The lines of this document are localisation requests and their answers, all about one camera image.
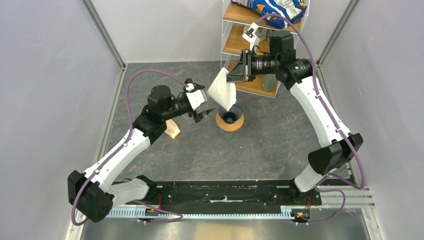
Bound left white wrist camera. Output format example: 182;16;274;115
185;89;207;111

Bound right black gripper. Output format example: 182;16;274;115
223;48;280;83

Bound white wire shelf rack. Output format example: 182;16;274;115
219;0;312;99

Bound blue chips bag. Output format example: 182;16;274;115
223;0;308;26

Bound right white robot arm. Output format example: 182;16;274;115
226;30;364;205

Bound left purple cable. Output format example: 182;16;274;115
71;68;191;227

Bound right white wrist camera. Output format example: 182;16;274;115
242;22;260;51

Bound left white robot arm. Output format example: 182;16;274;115
67;78;211;226

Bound aluminium rail frame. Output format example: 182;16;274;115
107;186;386;240

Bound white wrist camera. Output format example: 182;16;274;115
185;89;207;111
242;22;260;51

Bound white printed container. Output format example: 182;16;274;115
255;27;269;42

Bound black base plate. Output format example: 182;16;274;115
141;180;322;214

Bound green pump bottle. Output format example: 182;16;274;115
261;74;277;93

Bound blue cone coffee filter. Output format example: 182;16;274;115
218;104;243;124

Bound wooden dripper ring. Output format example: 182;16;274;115
215;111;245;133

